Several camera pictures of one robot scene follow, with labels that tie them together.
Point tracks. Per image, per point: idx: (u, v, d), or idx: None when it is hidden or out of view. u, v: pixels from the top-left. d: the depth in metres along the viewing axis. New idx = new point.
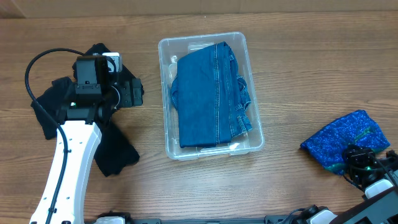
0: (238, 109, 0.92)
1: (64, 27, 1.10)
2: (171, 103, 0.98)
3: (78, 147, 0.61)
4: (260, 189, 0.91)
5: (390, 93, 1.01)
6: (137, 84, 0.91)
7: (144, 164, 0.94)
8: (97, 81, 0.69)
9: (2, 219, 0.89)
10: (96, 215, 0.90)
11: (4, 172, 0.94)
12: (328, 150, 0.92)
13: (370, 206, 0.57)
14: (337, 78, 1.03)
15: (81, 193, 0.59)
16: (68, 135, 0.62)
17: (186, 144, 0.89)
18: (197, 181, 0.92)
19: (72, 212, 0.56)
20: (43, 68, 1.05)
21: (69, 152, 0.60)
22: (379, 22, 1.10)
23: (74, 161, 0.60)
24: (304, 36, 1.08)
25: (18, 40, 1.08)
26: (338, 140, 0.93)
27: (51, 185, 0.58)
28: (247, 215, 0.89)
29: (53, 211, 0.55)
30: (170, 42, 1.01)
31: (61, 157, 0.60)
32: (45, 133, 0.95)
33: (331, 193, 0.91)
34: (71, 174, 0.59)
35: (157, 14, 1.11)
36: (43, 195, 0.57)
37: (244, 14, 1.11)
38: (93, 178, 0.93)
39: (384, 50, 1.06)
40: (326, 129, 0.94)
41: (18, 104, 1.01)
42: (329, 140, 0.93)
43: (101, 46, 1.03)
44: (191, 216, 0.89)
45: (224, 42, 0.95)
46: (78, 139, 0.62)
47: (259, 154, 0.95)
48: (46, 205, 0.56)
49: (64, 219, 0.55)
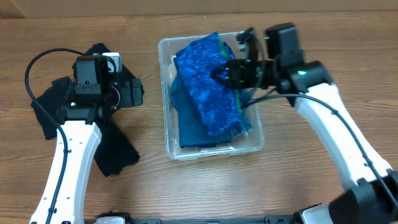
0: None
1: (64, 27, 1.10)
2: (171, 103, 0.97)
3: (78, 147, 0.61)
4: (260, 189, 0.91)
5: (391, 93, 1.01)
6: (137, 84, 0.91)
7: (145, 164, 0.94)
8: (97, 81, 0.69)
9: (2, 219, 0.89)
10: (96, 215, 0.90)
11: (4, 172, 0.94)
12: (217, 114, 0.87)
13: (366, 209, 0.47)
14: (338, 78, 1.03)
15: (81, 193, 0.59)
16: (68, 135, 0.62)
17: (186, 144, 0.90)
18: (197, 180, 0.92)
19: (72, 212, 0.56)
20: (43, 68, 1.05)
21: (69, 152, 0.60)
22: (379, 22, 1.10)
23: (74, 161, 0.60)
24: (304, 36, 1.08)
25: (18, 40, 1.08)
26: (211, 96, 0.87)
27: (51, 185, 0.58)
28: (247, 215, 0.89)
29: (53, 211, 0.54)
30: (170, 42, 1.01)
31: (61, 157, 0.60)
32: (45, 133, 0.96)
33: (332, 193, 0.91)
34: (71, 173, 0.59)
35: (157, 14, 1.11)
36: (43, 195, 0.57)
37: (244, 14, 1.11)
38: (93, 178, 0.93)
39: (384, 50, 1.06)
40: (205, 96, 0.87)
41: (18, 104, 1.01)
42: (211, 107, 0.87)
43: (101, 46, 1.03)
44: (191, 216, 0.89)
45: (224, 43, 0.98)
46: (78, 139, 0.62)
47: (259, 154, 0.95)
48: (46, 205, 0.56)
49: (64, 219, 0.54)
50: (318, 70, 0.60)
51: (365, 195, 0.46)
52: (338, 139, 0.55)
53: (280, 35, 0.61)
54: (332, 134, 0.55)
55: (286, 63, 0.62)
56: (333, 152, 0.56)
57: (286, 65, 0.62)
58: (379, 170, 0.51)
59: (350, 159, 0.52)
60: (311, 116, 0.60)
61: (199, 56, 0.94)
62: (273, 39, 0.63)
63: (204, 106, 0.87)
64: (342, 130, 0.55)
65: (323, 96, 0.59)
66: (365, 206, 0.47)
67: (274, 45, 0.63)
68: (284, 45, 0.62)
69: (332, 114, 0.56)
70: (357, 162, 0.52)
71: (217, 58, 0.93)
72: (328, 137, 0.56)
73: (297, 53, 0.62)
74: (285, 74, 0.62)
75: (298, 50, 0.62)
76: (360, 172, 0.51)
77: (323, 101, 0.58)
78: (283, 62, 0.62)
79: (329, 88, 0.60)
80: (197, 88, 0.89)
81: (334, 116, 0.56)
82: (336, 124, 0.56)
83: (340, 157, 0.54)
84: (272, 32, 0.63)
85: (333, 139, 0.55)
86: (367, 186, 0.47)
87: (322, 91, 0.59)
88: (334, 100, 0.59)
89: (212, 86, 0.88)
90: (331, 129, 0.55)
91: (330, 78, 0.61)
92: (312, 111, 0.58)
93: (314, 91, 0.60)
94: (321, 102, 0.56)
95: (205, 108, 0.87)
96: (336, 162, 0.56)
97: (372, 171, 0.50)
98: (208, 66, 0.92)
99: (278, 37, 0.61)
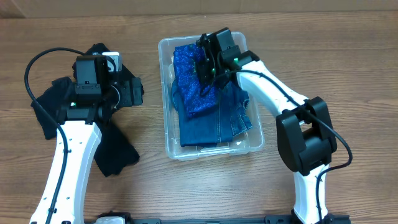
0: (238, 108, 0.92)
1: (64, 27, 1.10)
2: (171, 103, 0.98)
3: (79, 147, 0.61)
4: (260, 189, 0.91)
5: (390, 93, 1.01)
6: (137, 84, 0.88)
7: (145, 164, 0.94)
8: (97, 81, 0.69)
9: (2, 219, 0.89)
10: (96, 215, 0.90)
11: (4, 172, 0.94)
12: (195, 101, 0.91)
13: (295, 134, 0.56)
14: (338, 78, 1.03)
15: (80, 193, 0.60)
16: (68, 135, 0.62)
17: (187, 142, 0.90)
18: (197, 181, 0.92)
19: (72, 212, 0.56)
20: (43, 68, 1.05)
21: (69, 152, 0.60)
22: (379, 22, 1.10)
23: (75, 161, 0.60)
24: (304, 36, 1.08)
25: (18, 40, 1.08)
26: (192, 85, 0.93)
27: (51, 185, 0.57)
28: (247, 215, 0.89)
29: (53, 211, 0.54)
30: (170, 42, 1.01)
31: (61, 157, 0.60)
32: (45, 133, 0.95)
33: (331, 192, 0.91)
34: (72, 173, 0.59)
35: (157, 14, 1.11)
36: (43, 195, 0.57)
37: (244, 14, 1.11)
38: (93, 178, 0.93)
39: (384, 49, 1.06)
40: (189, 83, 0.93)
41: (17, 104, 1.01)
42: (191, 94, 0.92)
43: (101, 46, 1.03)
44: (191, 216, 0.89)
45: None
46: (78, 139, 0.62)
47: (259, 154, 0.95)
48: (46, 203, 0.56)
49: (64, 219, 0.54)
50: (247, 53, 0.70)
51: (289, 119, 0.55)
52: (263, 89, 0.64)
53: (218, 37, 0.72)
54: (261, 89, 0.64)
55: (227, 56, 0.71)
56: (267, 103, 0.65)
57: (228, 57, 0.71)
58: (298, 101, 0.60)
59: (276, 101, 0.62)
60: (247, 84, 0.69)
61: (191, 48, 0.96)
62: (215, 42, 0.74)
63: (188, 91, 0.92)
64: (268, 85, 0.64)
65: (250, 66, 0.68)
66: (295, 127, 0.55)
67: (216, 46, 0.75)
68: (222, 45, 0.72)
69: (260, 78, 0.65)
70: (282, 102, 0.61)
71: None
72: (260, 93, 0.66)
73: (234, 46, 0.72)
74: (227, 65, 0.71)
75: (234, 45, 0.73)
76: (283, 107, 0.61)
77: (252, 70, 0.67)
78: (224, 56, 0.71)
79: (256, 63, 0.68)
80: (182, 76, 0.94)
81: (260, 78, 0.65)
82: (262, 81, 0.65)
83: (271, 104, 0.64)
84: (212, 36, 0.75)
85: (262, 91, 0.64)
86: (290, 113, 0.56)
87: (254, 66, 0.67)
88: (260, 67, 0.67)
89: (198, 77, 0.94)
90: (259, 83, 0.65)
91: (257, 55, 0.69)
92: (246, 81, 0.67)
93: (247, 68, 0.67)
94: (249, 72, 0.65)
95: (187, 94, 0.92)
96: (273, 112, 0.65)
97: (293, 104, 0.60)
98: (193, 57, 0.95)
99: (217, 38, 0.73)
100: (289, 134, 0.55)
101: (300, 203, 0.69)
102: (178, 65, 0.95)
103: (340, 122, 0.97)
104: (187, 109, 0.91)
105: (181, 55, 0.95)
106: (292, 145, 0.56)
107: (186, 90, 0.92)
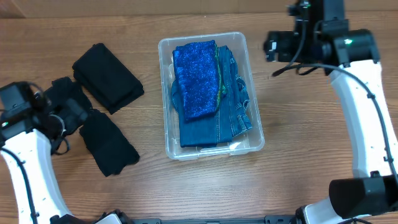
0: (238, 108, 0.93)
1: (64, 27, 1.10)
2: (171, 103, 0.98)
3: (31, 156, 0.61)
4: (260, 188, 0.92)
5: (390, 93, 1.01)
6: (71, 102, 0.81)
7: (144, 164, 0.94)
8: (24, 100, 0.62)
9: (2, 219, 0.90)
10: (96, 215, 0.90)
11: (4, 172, 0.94)
12: (196, 104, 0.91)
13: (366, 202, 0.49)
14: None
15: (54, 191, 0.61)
16: (14, 150, 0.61)
17: (187, 144, 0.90)
18: (197, 180, 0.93)
19: (55, 206, 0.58)
20: (43, 68, 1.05)
21: (23, 163, 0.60)
22: (379, 22, 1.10)
23: (33, 169, 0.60)
24: None
25: (18, 40, 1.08)
26: (193, 88, 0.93)
27: (21, 198, 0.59)
28: (247, 215, 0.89)
29: (36, 215, 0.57)
30: (170, 42, 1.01)
31: (18, 171, 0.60)
32: None
33: None
34: (36, 180, 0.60)
35: (157, 14, 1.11)
36: (20, 206, 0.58)
37: (244, 14, 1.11)
38: (93, 178, 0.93)
39: (384, 50, 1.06)
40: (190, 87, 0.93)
41: None
42: (191, 98, 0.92)
43: (101, 46, 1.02)
44: (191, 215, 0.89)
45: (214, 41, 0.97)
46: (27, 149, 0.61)
47: (259, 154, 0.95)
48: (26, 214, 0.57)
49: (50, 214, 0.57)
50: (364, 38, 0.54)
51: (375, 188, 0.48)
52: (364, 116, 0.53)
53: None
54: (359, 114, 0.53)
55: (329, 30, 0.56)
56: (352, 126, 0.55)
57: (331, 30, 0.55)
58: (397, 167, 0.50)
59: (370, 147, 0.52)
60: (340, 88, 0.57)
61: (193, 48, 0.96)
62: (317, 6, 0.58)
63: (187, 94, 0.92)
64: (372, 117, 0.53)
65: (363, 74, 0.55)
66: (370, 200, 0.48)
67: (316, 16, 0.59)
68: (327, 11, 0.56)
69: (367, 98, 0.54)
70: (377, 154, 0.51)
71: (213, 55, 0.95)
72: (352, 110, 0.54)
73: (343, 20, 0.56)
74: (329, 38, 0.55)
75: (344, 19, 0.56)
76: (375, 160, 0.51)
77: (362, 80, 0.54)
78: (326, 27, 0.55)
79: (374, 66, 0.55)
80: (183, 77, 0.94)
81: (369, 101, 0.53)
82: (368, 107, 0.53)
83: (360, 138, 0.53)
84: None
85: (359, 116, 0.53)
86: (380, 185, 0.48)
87: (365, 68, 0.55)
88: (375, 81, 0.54)
89: (199, 79, 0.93)
90: (359, 104, 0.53)
91: (377, 52, 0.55)
92: (347, 88, 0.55)
93: (357, 66, 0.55)
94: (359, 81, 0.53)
95: (186, 97, 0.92)
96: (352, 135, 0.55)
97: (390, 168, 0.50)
98: (191, 57, 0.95)
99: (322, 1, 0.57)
100: (363, 200, 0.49)
101: (314, 213, 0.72)
102: (179, 66, 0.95)
103: (339, 122, 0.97)
104: (186, 112, 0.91)
105: (183, 56, 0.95)
106: (356, 207, 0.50)
107: (185, 92, 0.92)
